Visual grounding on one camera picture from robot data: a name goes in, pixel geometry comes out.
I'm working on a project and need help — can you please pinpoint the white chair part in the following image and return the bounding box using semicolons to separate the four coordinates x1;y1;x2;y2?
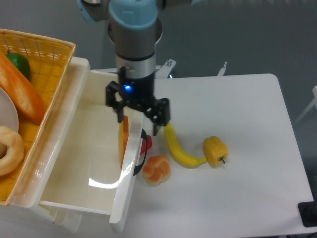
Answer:
294;86;317;125

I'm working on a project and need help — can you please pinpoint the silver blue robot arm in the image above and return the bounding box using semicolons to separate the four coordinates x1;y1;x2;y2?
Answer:
77;0;196;135

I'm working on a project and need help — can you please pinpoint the beige bagel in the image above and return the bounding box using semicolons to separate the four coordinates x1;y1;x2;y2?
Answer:
0;126;24;176

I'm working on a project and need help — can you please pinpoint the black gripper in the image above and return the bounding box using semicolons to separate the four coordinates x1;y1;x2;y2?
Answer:
106;66;170;136

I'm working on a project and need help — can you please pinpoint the white open upper drawer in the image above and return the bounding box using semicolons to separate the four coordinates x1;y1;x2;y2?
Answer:
39;70;149;233

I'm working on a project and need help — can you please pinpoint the orange baguette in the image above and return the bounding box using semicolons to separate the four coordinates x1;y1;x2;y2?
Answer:
0;53;47;125

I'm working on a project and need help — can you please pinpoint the green avocado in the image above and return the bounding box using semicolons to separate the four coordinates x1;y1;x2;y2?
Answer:
6;51;31;80

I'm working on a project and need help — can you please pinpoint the yellow bell pepper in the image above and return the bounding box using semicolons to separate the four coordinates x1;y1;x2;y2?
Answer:
203;136;229;167

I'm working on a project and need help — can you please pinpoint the yellow banana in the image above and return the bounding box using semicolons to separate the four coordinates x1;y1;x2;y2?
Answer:
163;123;207;169

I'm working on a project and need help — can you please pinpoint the round bread roll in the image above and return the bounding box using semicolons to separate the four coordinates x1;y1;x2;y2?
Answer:
142;155;171;186

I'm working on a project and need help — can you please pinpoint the orange bread slice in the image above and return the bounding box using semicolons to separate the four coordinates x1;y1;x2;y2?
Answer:
118;115;129;168

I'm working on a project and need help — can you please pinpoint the white plate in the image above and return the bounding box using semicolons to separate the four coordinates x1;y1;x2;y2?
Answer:
0;88;19;132

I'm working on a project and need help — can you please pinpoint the yellow wicker basket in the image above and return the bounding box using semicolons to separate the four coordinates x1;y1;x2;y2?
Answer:
0;29;76;206

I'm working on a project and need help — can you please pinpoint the black device at edge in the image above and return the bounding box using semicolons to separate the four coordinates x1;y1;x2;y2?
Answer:
298;201;317;228

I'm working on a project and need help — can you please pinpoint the red pepper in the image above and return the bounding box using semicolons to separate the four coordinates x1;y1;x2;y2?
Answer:
140;135;153;154

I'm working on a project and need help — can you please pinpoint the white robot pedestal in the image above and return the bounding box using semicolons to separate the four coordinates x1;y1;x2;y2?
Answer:
107;19;176;79

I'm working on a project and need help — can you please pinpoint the white table frame bracket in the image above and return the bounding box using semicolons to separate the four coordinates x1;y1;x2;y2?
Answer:
217;61;227;76

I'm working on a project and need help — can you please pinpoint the black drawer handle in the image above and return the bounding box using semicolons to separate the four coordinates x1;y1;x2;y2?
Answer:
133;129;147;176

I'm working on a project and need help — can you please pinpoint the white drawer cabinet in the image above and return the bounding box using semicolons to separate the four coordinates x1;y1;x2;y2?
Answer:
0;57;90;233

